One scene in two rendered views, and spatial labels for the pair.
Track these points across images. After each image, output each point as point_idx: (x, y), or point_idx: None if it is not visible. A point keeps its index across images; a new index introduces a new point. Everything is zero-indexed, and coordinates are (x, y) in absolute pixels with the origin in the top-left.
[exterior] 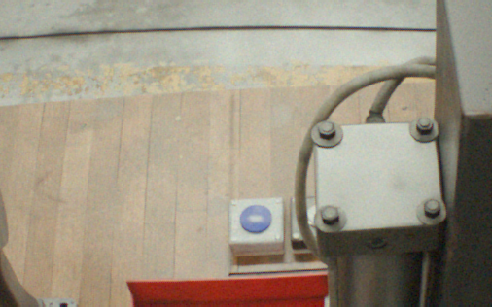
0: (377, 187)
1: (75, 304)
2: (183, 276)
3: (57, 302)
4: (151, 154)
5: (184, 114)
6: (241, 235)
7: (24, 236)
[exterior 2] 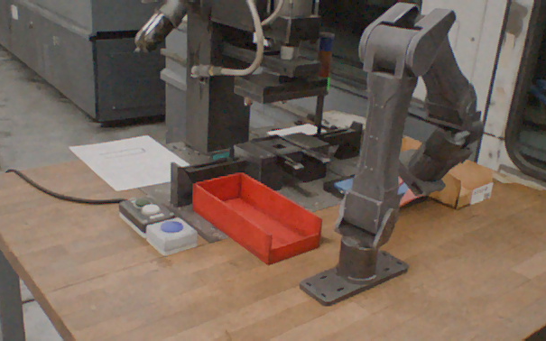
0: None
1: (301, 280)
2: (229, 256)
3: (310, 287)
4: (141, 306)
5: (87, 306)
6: (188, 229)
7: (279, 336)
